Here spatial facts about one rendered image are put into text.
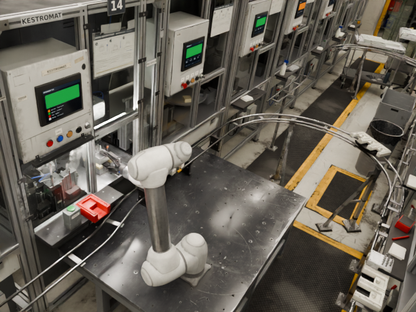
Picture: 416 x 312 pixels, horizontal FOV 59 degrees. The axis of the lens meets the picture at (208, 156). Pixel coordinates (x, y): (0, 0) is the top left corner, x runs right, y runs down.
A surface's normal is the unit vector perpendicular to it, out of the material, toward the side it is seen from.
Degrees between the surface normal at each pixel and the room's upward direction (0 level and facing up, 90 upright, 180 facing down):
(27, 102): 90
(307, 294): 0
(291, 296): 0
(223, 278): 0
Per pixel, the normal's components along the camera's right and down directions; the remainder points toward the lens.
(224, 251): 0.13, -0.81
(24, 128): 0.84, 0.40
